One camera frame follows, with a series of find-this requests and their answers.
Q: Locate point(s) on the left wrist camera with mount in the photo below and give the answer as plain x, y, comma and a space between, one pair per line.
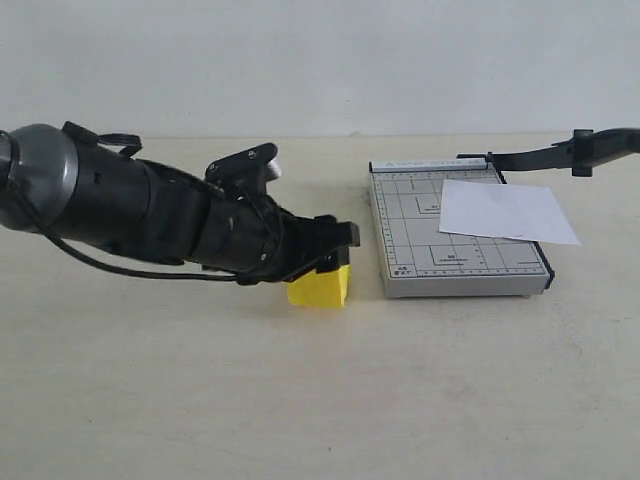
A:
247, 171

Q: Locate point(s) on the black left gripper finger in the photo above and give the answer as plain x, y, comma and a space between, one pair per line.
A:
331, 262
332, 233

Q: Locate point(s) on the grey paper cutter base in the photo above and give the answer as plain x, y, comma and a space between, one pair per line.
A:
419, 261

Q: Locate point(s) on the yellow foam cube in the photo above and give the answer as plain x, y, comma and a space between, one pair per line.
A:
321, 290

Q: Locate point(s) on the black cutter blade handle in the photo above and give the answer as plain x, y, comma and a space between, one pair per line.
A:
585, 150

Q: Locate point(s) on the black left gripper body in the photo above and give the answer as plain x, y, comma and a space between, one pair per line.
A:
256, 241

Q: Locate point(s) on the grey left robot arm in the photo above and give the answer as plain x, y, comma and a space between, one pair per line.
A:
95, 198

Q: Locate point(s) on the white paper sheet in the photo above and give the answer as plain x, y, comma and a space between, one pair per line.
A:
497, 210

